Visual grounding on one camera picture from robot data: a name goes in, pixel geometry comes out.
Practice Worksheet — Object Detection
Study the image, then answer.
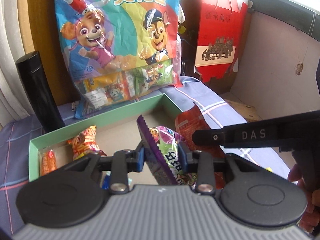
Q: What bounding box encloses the blue plaid cloth cover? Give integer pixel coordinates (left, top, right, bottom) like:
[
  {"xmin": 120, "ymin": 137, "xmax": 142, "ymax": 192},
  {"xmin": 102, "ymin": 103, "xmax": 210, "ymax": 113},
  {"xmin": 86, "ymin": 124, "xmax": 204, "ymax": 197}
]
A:
[{"xmin": 1, "ymin": 76, "xmax": 289, "ymax": 235}]

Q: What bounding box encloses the red pouch with brown cap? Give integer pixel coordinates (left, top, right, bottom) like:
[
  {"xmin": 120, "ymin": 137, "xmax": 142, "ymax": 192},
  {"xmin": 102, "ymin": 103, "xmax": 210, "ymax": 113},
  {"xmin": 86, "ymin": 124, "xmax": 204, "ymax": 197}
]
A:
[{"xmin": 175, "ymin": 105, "xmax": 225, "ymax": 190}]

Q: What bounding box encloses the black cylinder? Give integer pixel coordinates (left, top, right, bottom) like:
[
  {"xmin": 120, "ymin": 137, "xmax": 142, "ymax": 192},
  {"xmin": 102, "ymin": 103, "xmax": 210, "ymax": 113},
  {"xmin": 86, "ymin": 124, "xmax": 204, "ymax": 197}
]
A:
[{"xmin": 16, "ymin": 51, "xmax": 65, "ymax": 133}]

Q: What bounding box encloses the large cartoon puppy snack bag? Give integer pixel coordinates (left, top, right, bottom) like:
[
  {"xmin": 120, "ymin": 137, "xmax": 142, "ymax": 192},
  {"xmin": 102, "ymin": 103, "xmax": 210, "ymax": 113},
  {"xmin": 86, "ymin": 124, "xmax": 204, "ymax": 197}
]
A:
[{"xmin": 54, "ymin": 0, "xmax": 181, "ymax": 119}]

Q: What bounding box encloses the white embroidered curtain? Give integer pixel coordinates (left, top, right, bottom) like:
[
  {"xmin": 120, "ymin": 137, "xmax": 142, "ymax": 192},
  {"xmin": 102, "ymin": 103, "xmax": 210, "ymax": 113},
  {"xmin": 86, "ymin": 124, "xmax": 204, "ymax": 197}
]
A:
[{"xmin": 1, "ymin": 0, "xmax": 33, "ymax": 128}]

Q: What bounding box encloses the purple cartoon snack bag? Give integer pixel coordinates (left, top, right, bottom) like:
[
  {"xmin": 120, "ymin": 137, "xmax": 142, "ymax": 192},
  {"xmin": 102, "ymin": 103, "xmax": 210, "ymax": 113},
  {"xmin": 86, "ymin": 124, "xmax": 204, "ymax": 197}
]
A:
[{"xmin": 137, "ymin": 115, "xmax": 197, "ymax": 187}]

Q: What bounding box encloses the red paper gift bag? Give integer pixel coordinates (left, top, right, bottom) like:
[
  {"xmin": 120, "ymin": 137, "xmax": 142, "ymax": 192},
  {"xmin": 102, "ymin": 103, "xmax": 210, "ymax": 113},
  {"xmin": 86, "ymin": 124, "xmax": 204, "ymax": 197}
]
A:
[{"xmin": 195, "ymin": 0, "xmax": 248, "ymax": 82}]

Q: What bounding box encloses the orange noodle snack bag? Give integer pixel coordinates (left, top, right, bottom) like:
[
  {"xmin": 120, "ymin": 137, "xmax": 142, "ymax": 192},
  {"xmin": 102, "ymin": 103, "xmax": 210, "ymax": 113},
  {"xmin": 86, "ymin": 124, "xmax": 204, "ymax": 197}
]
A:
[{"xmin": 67, "ymin": 126, "xmax": 106, "ymax": 160}]

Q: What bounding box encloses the blue white cracker packet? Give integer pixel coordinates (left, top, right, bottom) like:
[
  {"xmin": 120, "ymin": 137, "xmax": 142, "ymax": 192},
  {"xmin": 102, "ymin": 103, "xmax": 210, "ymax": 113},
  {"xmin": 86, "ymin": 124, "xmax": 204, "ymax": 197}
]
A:
[{"xmin": 101, "ymin": 174, "xmax": 111, "ymax": 190}]

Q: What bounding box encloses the person right hand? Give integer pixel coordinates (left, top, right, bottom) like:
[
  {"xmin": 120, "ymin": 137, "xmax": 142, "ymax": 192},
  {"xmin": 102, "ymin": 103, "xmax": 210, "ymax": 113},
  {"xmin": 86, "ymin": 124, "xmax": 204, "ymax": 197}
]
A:
[{"xmin": 287, "ymin": 164, "xmax": 320, "ymax": 233}]

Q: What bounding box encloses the mint green cardboard tray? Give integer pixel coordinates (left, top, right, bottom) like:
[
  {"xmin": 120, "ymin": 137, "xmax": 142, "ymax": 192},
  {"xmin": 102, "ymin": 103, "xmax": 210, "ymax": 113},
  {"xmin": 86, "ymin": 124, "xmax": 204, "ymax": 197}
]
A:
[{"xmin": 28, "ymin": 94, "xmax": 182, "ymax": 181}]

